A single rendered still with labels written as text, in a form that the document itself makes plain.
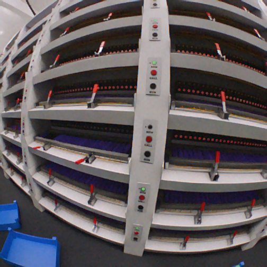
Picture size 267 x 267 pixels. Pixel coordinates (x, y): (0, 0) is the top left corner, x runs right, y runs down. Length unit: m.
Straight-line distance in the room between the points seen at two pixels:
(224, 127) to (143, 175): 0.29
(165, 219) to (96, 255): 0.41
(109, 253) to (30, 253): 0.42
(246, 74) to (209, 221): 0.55
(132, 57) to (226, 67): 0.31
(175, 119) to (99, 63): 0.32
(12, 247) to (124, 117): 0.88
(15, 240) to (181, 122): 0.98
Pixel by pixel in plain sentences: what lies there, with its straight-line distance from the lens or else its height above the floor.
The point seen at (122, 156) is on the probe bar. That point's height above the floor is 0.52.
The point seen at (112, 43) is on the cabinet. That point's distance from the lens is 0.75.
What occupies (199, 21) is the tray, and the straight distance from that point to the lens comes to 0.54.
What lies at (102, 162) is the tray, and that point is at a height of 0.49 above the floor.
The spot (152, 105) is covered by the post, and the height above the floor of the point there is 0.70.
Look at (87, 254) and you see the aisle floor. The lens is 0.73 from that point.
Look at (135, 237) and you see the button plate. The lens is 0.58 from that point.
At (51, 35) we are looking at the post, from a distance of 0.96.
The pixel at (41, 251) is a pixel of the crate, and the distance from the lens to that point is 0.79.
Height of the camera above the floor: 0.65
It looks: 6 degrees down
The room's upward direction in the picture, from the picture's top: 5 degrees clockwise
